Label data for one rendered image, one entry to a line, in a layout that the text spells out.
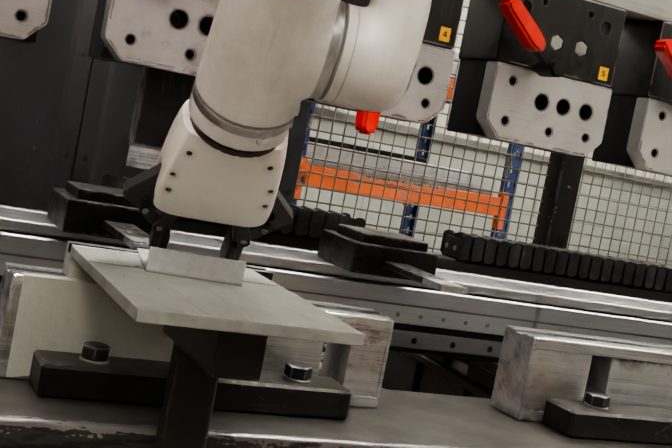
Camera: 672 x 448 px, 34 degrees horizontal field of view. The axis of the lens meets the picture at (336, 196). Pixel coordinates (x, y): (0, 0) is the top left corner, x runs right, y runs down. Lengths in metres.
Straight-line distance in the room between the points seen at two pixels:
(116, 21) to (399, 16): 0.30
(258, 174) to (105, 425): 0.24
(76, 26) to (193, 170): 0.69
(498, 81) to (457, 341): 0.47
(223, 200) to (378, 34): 0.21
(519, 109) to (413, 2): 0.38
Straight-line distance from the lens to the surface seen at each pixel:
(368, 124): 1.04
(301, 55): 0.80
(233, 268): 0.96
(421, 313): 1.47
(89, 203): 1.24
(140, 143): 1.05
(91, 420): 0.95
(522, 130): 1.17
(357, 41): 0.81
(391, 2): 0.82
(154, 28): 1.01
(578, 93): 1.21
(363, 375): 1.15
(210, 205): 0.92
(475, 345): 1.52
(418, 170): 3.63
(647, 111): 1.26
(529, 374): 1.25
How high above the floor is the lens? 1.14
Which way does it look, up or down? 3 degrees down
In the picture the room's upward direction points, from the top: 11 degrees clockwise
